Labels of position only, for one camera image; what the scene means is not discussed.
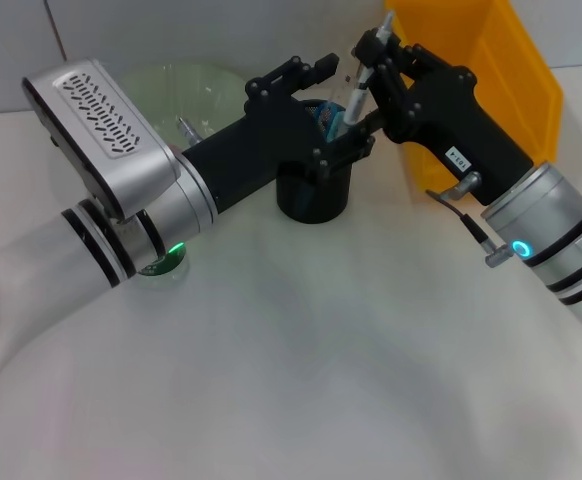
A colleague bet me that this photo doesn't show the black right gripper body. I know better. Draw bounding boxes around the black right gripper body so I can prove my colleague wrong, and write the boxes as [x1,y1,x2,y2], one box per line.
[370,63,537,207]

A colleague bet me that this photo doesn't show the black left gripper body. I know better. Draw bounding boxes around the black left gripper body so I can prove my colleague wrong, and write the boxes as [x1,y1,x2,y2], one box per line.
[180,74,328,216]

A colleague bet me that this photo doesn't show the blue scissors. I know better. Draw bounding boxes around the blue scissors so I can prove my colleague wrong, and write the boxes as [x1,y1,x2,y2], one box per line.
[318,101,348,145]

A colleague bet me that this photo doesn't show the grey ballpoint pen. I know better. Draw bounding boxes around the grey ballpoint pen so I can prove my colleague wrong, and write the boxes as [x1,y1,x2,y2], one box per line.
[342,12,397,127]

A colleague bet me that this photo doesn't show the clear plastic ruler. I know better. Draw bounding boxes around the clear plastic ruler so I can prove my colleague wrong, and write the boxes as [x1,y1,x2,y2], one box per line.
[328,73,365,106]

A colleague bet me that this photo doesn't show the clear green-label plastic bottle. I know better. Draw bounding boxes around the clear green-label plastic bottle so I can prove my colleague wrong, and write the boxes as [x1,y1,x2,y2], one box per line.
[137,243,191,280]

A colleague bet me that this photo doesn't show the black mesh pen holder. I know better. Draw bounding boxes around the black mesh pen holder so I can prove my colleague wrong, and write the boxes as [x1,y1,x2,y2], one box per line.
[274,98,355,225]

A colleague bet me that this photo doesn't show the translucent green fruit plate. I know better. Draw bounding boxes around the translucent green fruit plate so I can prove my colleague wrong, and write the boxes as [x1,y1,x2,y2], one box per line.
[115,60,252,151]

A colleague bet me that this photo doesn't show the silver left gripper connector stub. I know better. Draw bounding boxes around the silver left gripper connector stub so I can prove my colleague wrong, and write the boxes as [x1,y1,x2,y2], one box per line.
[177,117,206,147]

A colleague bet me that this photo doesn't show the yellow plastic bin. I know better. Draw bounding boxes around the yellow plastic bin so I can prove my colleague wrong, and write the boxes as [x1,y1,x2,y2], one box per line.
[383,0,565,197]

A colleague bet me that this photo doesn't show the grey right gripper cable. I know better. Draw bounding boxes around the grey right gripper cable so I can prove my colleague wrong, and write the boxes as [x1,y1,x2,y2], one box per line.
[424,172,517,270]

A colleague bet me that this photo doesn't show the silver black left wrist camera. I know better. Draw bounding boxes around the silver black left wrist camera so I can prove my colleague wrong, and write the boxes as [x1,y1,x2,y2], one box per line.
[20,58,183,222]

